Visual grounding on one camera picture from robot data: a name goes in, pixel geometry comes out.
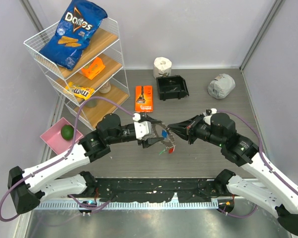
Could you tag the black plastic storage bin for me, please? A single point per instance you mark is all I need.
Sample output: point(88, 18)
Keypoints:
point(181, 93)

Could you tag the pink plastic tray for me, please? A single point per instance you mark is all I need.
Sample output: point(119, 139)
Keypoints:
point(52, 137)

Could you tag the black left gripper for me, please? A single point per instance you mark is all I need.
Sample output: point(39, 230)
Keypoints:
point(148, 141)

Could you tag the green lime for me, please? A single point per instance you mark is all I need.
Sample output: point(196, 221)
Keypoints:
point(67, 132)

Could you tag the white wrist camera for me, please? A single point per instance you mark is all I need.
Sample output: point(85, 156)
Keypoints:
point(142, 125)
point(208, 114)

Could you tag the blue Doritos chip bag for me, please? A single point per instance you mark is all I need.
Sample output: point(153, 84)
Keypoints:
point(73, 33)

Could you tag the grey wrapped paper bundle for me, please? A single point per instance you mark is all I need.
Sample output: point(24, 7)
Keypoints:
point(221, 86)

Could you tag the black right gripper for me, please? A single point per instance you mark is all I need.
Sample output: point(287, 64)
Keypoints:
point(181, 128)

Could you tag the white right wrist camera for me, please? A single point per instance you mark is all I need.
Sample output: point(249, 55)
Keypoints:
point(208, 114)

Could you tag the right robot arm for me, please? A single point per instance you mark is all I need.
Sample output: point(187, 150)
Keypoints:
point(279, 197)

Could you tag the orange razor box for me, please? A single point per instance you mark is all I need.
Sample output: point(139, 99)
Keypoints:
point(144, 99)

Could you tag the white wire wooden shelf rack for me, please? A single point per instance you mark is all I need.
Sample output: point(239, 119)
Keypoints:
point(100, 72)

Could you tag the yellow M&M candy bag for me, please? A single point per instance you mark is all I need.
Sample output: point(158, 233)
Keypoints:
point(80, 91)

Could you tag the blue tag key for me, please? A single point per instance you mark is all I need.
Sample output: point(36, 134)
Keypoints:
point(164, 133)

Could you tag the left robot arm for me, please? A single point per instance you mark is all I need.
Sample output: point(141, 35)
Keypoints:
point(29, 187)

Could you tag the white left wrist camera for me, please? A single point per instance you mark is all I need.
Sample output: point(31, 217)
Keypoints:
point(142, 125)

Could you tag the white toilet paper roll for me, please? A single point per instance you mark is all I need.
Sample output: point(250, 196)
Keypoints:
point(162, 67)

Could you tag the orange snack box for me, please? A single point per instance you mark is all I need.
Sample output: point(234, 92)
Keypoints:
point(93, 68)

